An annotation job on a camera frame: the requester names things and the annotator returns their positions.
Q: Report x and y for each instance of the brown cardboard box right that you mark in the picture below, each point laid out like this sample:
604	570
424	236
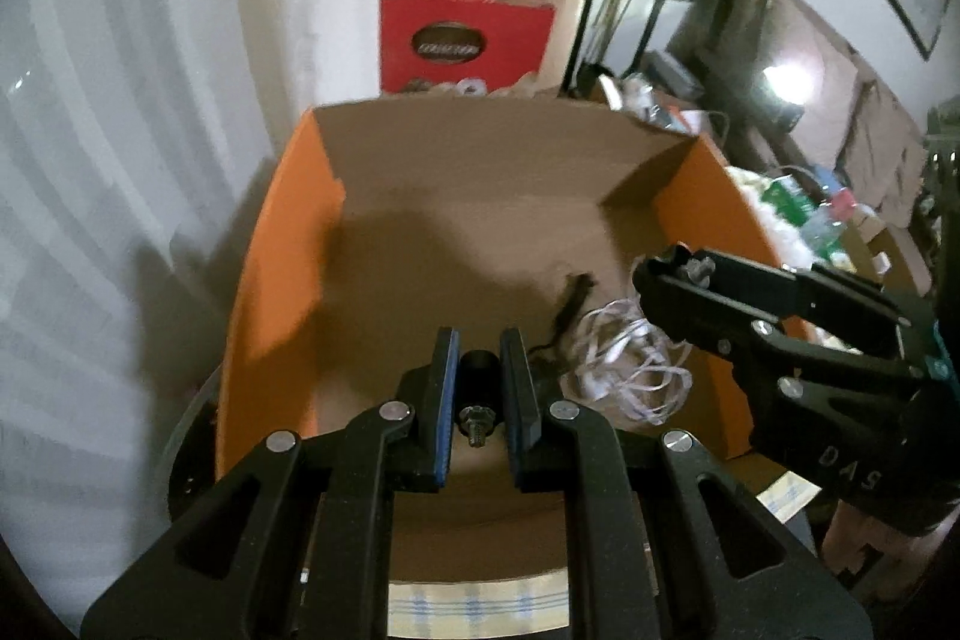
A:
886	255

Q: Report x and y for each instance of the red collection box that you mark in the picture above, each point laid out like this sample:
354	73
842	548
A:
488	43

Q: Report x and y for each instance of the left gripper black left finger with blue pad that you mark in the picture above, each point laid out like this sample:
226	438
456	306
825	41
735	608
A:
295	541

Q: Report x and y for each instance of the yellow plaid cloth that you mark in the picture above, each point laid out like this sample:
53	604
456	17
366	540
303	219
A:
482	578

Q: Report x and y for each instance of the orange cardboard box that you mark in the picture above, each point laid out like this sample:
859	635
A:
386	221

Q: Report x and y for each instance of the brown sofa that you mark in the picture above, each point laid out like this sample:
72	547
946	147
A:
800	95

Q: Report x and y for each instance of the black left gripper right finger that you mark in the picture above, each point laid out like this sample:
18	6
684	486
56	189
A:
660	541

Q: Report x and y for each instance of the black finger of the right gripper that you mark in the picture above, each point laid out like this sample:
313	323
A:
877	426
795	294

